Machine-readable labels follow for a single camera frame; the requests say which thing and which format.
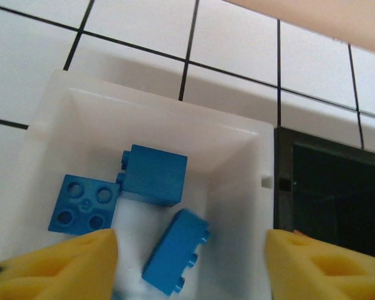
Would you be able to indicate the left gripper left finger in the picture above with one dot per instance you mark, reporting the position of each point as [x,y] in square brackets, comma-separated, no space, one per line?
[50,272]

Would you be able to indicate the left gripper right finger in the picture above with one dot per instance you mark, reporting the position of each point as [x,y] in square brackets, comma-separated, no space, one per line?
[325,275]

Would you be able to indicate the blue lego brick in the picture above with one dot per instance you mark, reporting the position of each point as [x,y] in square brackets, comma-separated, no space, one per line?
[82,204]
[175,250]
[156,178]

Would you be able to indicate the black plastic container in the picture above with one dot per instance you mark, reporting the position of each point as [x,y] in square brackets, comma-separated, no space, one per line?
[331,193]

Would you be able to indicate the white plastic container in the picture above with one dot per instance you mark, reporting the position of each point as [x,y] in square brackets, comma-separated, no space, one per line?
[231,175]

